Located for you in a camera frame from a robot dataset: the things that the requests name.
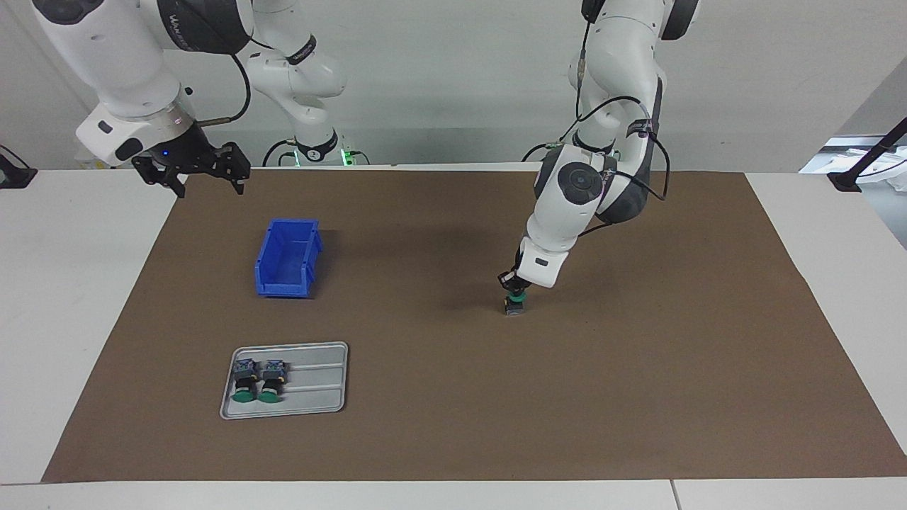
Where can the blue plastic bin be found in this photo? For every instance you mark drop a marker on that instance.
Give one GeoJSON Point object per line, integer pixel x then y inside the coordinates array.
{"type": "Point", "coordinates": [283, 283]}

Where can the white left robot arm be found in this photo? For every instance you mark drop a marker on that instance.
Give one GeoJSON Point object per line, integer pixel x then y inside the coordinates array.
{"type": "Point", "coordinates": [567, 205]}

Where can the grey metal tray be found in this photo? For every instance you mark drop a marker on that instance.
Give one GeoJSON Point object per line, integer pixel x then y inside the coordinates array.
{"type": "Point", "coordinates": [319, 382]}

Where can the black camera stand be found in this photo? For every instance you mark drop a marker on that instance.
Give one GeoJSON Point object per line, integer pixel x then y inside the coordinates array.
{"type": "Point", "coordinates": [847, 180]}

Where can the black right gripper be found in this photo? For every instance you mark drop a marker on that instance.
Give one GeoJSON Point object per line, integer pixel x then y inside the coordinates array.
{"type": "Point", "coordinates": [181, 152]}

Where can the green push button switch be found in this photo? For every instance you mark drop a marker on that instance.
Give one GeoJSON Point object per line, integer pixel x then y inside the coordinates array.
{"type": "Point", "coordinates": [516, 304]}
{"type": "Point", "coordinates": [244, 382]}
{"type": "Point", "coordinates": [272, 382]}

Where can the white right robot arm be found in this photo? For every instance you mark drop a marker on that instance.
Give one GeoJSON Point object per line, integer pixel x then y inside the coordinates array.
{"type": "Point", "coordinates": [120, 57]}

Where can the brown paper mat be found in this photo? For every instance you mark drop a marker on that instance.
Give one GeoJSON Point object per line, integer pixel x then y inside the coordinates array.
{"type": "Point", "coordinates": [531, 397]}

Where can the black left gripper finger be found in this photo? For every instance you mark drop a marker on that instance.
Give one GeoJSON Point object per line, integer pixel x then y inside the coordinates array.
{"type": "Point", "coordinates": [507, 278]}

